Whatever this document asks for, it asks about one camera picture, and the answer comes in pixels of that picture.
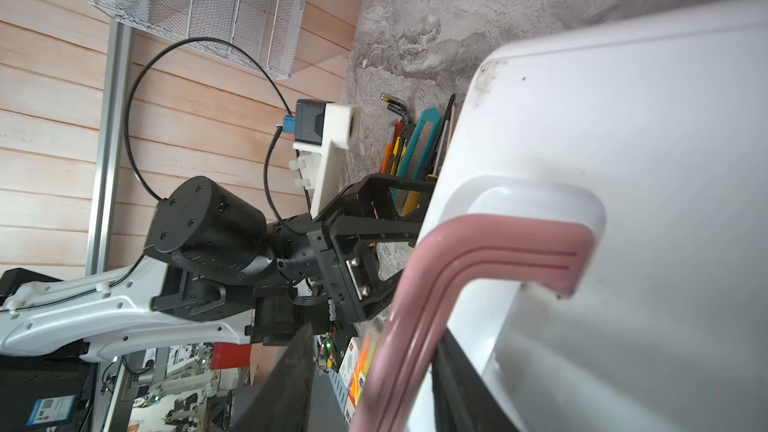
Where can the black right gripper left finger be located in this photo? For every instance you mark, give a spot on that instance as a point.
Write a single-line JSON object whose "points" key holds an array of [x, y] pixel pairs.
{"points": [[283, 402]]}

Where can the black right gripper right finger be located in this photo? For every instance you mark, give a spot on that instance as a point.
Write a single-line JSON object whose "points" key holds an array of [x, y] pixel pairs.
{"points": [[462, 401]]}

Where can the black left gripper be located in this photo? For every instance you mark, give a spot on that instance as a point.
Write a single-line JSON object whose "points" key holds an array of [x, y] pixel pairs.
{"points": [[345, 234]]}

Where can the white toolbox lid pink handle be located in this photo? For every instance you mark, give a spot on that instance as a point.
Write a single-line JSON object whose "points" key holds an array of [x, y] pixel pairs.
{"points": [[597, 239]]}

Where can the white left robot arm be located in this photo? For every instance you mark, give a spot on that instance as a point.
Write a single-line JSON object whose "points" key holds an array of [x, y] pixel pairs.
{"points": [[214, 269]]}

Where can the yellow black utility knife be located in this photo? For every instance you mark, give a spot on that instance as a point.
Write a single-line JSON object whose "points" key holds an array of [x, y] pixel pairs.
{"points": [[408, 168]]}

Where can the teal utility knife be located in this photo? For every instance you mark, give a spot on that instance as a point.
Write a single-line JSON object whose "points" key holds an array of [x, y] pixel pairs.
{"points": [[426, 129]]}

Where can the black hex key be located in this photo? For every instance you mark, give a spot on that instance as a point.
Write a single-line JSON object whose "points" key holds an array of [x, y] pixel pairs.
{"points": [[397, 107]]}

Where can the orange handled screwdriver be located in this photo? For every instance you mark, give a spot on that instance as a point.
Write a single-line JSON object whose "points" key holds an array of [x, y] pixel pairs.
{"points": [[386, 164]]}

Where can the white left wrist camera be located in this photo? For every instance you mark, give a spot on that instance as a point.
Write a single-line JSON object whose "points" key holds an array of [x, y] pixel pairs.
{"points": [[323, 132]]}

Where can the red handled hex key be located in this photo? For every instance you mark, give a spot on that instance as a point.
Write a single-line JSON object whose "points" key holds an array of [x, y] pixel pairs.
{"points": [[397, 131]]}

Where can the left aluminium frame rail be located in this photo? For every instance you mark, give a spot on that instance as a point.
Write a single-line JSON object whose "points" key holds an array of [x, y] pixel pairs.
{"points": [[108, 154]]}

